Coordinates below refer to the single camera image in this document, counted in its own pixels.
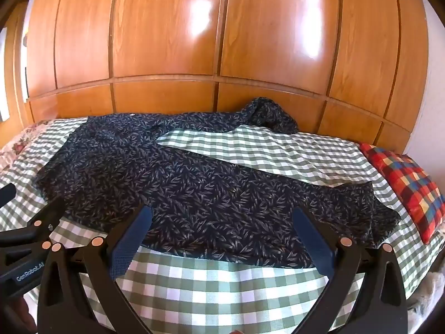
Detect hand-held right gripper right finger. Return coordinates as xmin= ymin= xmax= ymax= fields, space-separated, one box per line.
xmin=292 ymin=207 xmax=409 ymax=334

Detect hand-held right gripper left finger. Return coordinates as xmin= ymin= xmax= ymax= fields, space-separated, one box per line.
xmin=36 ymin=205 xmax=154 ymax=334

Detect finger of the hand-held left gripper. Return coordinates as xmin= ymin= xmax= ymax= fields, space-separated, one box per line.
xmin=0 ymin=198 xmax=65 ymax=251
xmin=0 ymin=183 xmax=17 ymax=208

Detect floral pillow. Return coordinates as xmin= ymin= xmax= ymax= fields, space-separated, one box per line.
xmin=0 ymin=118 xmax=87 ymax=181

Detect red plaid cushion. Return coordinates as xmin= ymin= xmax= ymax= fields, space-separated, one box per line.
xmin=359 ymin=143 xmax=445 ymax=245

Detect dark blue leaf-print pants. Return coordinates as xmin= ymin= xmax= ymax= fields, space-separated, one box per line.
xmin=35 ymin=97 xmax=402 ymax=269

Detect wooden wardrobe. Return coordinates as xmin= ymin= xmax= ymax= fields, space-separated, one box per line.
xmin=14 ymin=0 xmax=430 ymax=147

